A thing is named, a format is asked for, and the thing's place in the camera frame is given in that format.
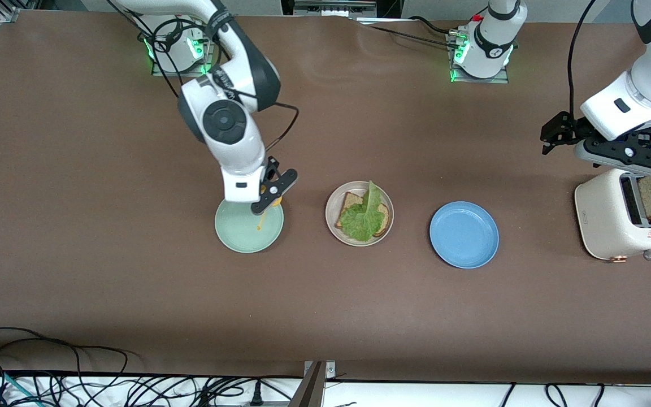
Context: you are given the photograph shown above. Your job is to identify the grey metal bracket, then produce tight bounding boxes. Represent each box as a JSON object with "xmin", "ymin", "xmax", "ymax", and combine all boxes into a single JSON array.
[{"xmin": 289, "ymin": 360, "xmax": 336, "ymax": 407}]

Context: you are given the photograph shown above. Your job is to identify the tangled black cable bundle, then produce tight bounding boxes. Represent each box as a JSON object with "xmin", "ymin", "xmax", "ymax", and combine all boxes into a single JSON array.
[{"xmin": 49, "ymin": 373, "xmax": 303, "ymax": 407}]

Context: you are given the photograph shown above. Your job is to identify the white toaster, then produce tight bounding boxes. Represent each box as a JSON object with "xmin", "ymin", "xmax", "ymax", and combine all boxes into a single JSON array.
[{"xmin": 574, "ymin": 168, "xmax": 651, "ymax": 263}]

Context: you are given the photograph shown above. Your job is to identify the green plate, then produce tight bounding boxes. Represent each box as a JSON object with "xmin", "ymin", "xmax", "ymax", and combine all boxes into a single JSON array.
[{"xmin": 214, "ymin": 195, "xmax": 285, "ymax": 253}]

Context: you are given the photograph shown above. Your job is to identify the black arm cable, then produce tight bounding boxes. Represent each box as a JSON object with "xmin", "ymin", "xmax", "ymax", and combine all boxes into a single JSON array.
[
  {"xmin": 105, "ymin": 0, "xmax": 300, "ymax": 156},
  {"xmin": 567, "ymin": 0, "xmax": 598, "ymax": 115}
]

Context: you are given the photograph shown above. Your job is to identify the dark metal fixture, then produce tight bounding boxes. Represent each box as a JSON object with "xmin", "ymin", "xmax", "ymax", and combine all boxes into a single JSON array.
[{"xmin": 280, "ymin": 0, "xmax": 402, "ymax": 19}]

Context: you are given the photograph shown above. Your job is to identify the beige plate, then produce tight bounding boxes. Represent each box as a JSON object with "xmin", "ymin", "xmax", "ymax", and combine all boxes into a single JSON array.
[{"xmin": 325, "ymin": 181, "xmax": 394, "ymax": 248}]

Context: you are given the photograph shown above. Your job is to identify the black cable loop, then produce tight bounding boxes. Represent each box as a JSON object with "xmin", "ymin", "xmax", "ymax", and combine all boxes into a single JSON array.
[{"xmin": 0, "ymin": 327, "xmax": 129, "ymax": 407}]

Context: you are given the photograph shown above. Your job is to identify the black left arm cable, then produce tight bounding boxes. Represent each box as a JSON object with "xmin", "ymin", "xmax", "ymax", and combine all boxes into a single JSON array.
[{"xmin": 567, "ymin": 0, "xmax": 598, "ymax": 115}]

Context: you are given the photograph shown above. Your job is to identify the short black cable loops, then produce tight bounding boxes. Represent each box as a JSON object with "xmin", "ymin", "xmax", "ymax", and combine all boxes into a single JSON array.
[{"xmin": 498, "ymin": 383, "xmax": 609, "ymax": 407}]

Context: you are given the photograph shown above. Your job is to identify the blue plate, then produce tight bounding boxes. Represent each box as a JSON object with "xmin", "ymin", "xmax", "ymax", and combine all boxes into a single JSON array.
[{"xmin": 429, "ymin": 201, "xmax": 500, "ymax": 269}]

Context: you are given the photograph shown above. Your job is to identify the black braided base cable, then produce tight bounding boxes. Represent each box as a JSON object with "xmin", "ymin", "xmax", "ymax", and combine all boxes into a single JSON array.
[{"xmin": 354, "ymin": 16, "xmax": 462, "ymax": 49}]

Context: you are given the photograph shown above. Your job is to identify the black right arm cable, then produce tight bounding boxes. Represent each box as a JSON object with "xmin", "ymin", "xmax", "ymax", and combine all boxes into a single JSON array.
[{"xmin": 105, "ymin": 0, "xmax": 300, "ymax": 156}]

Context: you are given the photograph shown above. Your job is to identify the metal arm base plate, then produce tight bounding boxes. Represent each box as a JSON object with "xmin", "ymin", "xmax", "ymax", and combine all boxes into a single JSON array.
[
  {"xmin": 447, "ymin": 31, "xmax": 510, "ymax": 84},
  {"xmin": 151, "ymin": 34, "xmax": 217, "ymax": 77}
]

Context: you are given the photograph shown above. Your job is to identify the green lettuce leaf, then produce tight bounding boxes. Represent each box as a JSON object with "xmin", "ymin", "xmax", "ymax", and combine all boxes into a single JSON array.
[{"xmin": 340, "ymin": 181, "xmax": 384, "ymax": 243}]

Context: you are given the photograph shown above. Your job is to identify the yellow mustard squeeze bottle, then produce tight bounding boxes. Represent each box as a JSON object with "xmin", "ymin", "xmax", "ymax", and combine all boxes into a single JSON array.
[{"xmin": 256, "ymin": 182, "xmax": 284, "ymax": 231}]

